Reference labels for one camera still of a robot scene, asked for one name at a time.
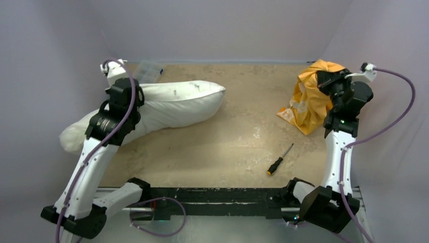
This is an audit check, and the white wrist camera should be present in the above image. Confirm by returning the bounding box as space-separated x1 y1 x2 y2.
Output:
100 61 129 87
345 62 377 84

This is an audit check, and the clear plastic organizer box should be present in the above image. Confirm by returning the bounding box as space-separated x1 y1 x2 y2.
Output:
133 60 164 84

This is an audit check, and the white pillow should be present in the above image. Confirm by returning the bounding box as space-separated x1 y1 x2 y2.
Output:
59 79 227 154

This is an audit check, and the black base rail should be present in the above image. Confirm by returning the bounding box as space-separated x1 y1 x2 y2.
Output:
130 187 301 220

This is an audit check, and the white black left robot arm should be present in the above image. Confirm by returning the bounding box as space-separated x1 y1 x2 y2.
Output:
40 78 151 242

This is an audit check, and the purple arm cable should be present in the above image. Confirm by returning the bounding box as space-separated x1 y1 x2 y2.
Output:
55 59 137 243
338 67 416 243

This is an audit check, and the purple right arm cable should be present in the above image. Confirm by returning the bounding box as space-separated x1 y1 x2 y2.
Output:
338 67 416 243

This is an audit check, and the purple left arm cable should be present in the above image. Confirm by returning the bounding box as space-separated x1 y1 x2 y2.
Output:
55 59 137 243

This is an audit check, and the black orange screwdriver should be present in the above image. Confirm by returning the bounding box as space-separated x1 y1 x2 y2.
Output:
267 143 294 176

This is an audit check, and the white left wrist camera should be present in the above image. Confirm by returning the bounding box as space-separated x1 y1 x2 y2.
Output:
100 61 129 87

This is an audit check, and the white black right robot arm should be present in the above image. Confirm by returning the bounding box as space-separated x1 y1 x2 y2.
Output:
281 65 377 233

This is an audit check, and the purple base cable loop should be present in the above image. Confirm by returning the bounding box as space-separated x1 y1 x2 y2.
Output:
129 196 187 238

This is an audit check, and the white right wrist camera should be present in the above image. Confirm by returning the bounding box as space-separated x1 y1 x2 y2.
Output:
345 62 377 84

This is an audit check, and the orange Mickey Mouse pillowcase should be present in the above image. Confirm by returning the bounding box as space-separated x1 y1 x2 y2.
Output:
277 59 345 135

